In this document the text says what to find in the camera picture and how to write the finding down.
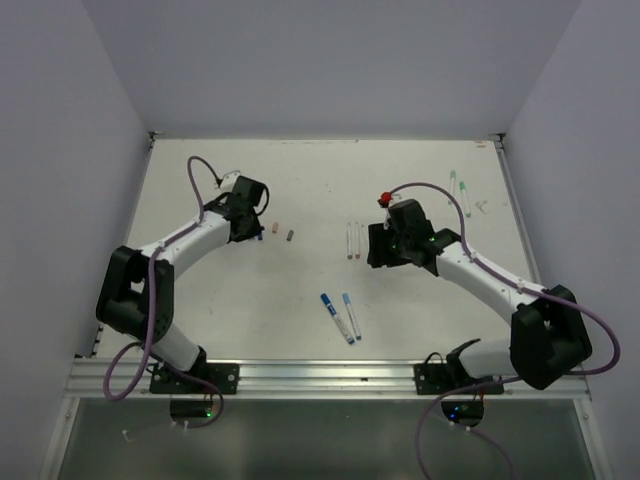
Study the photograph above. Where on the green capped marker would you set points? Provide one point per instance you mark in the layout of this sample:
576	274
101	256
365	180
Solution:
464	199
452	183

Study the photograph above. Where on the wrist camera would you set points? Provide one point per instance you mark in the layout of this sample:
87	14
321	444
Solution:
227	182
388	199

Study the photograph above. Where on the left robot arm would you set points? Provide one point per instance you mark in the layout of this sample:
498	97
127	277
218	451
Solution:
137	295

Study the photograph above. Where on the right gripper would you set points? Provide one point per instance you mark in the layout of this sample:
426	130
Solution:
378	253

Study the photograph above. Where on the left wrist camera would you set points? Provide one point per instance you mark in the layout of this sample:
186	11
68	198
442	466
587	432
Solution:
227	182

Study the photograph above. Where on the green capped marker left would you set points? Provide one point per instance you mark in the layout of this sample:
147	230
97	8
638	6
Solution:
452	183

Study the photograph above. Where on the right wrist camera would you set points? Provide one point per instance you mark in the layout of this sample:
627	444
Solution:
388	199

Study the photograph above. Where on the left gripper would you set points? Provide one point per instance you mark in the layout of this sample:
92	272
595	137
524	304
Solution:
256	228

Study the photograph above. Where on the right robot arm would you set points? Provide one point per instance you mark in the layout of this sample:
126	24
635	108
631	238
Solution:
547	336

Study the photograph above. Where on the peach capped marker pen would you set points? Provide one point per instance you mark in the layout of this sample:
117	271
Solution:
356	240

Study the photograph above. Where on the green capped marker right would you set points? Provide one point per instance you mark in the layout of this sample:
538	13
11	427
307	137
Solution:
464	199

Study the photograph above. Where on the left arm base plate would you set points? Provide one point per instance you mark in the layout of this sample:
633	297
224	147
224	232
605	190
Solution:
165	380

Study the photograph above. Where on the light blue capped marker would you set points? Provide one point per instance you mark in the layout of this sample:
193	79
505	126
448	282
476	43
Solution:
352	316

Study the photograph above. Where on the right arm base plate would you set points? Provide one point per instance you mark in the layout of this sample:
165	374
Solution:
435	376

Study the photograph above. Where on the aluminium rail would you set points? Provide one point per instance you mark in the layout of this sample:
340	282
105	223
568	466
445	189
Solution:
304	380

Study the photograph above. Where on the dark blue capped marker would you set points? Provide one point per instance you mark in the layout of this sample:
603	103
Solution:
337	319

